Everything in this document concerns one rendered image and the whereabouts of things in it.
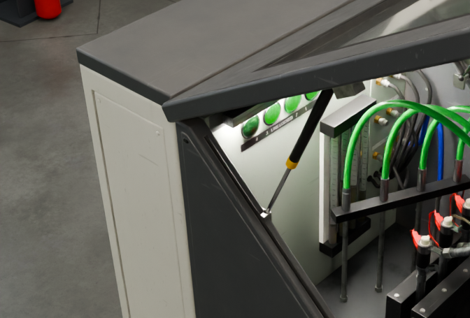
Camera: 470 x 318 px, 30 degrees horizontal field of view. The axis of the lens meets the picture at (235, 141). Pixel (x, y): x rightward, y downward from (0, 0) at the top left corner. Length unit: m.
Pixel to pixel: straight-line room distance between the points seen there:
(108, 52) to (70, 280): 1.86
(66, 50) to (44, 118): 0.70
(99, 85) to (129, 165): 0.17
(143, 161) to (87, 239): 1.92
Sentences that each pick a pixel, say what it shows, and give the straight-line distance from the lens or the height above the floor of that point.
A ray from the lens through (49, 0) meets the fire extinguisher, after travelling 5.31.
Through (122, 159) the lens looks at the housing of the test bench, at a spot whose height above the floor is 1.28.
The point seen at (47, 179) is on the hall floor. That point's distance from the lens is 4.00.
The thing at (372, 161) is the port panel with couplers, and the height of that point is 1.09.
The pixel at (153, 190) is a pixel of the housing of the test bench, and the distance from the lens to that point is 1.74.
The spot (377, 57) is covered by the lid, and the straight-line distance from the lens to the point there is 1.13.
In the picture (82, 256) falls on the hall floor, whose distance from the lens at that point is 3.55.
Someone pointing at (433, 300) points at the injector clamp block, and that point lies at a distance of 1.88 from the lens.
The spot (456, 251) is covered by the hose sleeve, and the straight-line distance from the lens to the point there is 1.75.
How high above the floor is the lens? 2.29
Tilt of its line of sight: 34 degrees down
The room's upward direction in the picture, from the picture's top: 3 degrees counter-clockwise
